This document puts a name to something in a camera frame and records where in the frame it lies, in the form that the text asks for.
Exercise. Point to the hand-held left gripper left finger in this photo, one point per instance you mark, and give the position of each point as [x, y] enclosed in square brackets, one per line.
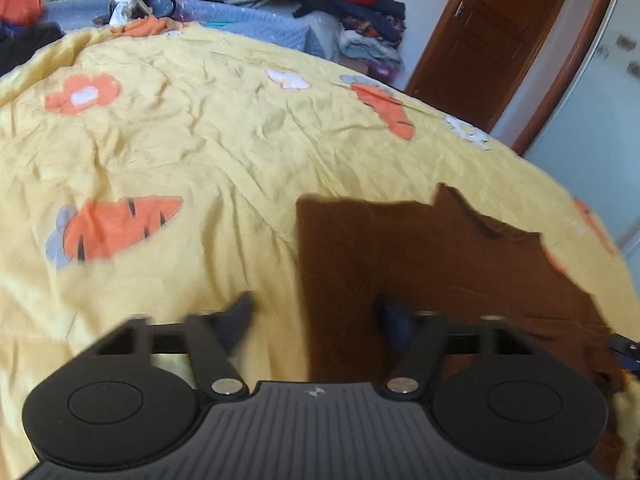
[237, 320]

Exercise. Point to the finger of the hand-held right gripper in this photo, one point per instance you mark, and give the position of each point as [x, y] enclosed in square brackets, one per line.
[627, 347]

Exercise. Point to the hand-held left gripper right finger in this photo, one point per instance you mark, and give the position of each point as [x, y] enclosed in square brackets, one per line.
[397, 327]

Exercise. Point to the brown fleece garment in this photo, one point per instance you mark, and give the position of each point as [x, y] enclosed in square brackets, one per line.
[375, 250]

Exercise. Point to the pile of folded clothes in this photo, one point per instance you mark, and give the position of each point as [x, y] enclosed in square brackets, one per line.
[350, 0]

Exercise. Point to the yellow carrot-print blanket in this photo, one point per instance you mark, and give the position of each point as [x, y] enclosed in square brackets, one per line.
[200, 150]

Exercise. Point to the frosted glass door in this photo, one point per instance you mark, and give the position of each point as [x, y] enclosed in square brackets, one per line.
[590, 125]

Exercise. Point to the blue quilted bed cover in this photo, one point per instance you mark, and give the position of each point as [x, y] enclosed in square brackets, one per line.
[260, 25]

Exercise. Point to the brown wooden door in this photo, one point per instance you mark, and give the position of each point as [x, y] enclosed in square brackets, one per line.
[490, 35]

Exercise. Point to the dark cloth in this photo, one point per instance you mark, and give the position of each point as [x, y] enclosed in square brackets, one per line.
[25, 42]

